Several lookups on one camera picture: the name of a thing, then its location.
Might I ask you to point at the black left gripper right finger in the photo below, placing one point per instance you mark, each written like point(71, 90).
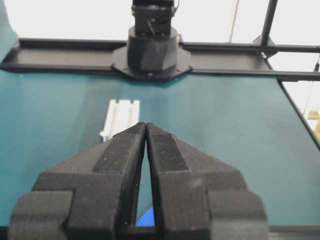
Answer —
point(199, 197)

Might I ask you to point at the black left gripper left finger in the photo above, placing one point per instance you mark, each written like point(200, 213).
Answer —
point(86, 197)

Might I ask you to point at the large blue plastic gear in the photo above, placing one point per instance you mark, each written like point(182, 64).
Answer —
point(147, 219)

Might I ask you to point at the white aluminium extrusion rail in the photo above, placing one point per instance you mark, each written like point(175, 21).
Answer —
point(121, 115)

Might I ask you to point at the black metal table frame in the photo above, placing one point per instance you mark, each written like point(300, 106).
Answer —
point(225, 95)

